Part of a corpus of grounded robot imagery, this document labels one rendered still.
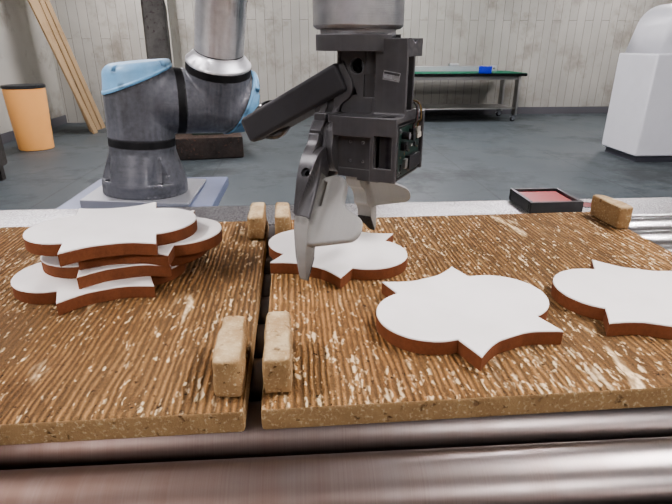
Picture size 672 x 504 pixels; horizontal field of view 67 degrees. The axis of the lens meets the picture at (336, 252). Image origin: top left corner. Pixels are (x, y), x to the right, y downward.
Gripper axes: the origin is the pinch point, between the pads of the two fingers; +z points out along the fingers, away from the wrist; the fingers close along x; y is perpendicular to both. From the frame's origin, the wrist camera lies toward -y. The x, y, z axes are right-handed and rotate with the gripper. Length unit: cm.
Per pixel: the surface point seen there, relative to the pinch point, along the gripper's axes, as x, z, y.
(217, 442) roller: -23.6, 3.1, 4.0
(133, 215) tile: -9.7, -4.2, -16.6
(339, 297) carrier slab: -7.7, 0.6, 4.3
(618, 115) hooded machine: 600, 53, 36
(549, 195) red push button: 36.5, 1.3, 16.5
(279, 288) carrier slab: -8.5, 0.6, -1.2
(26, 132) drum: 318, 73, -556
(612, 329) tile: -4.2, 0.0, 24.7
